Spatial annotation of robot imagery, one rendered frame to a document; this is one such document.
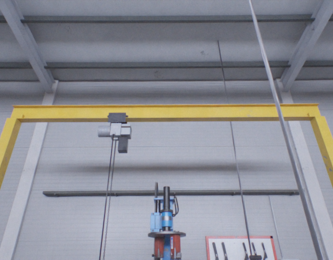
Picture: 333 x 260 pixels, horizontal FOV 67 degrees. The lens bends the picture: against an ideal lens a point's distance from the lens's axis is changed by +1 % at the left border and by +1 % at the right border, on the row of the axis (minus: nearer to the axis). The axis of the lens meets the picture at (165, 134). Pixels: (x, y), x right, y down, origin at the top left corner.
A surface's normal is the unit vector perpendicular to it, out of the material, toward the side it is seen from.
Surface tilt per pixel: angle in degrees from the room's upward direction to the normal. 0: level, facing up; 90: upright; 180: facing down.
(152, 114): 90
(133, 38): 173
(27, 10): 173
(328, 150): 90
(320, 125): 90
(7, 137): 90
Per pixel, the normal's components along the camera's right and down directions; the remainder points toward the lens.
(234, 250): 0.00, -0.48
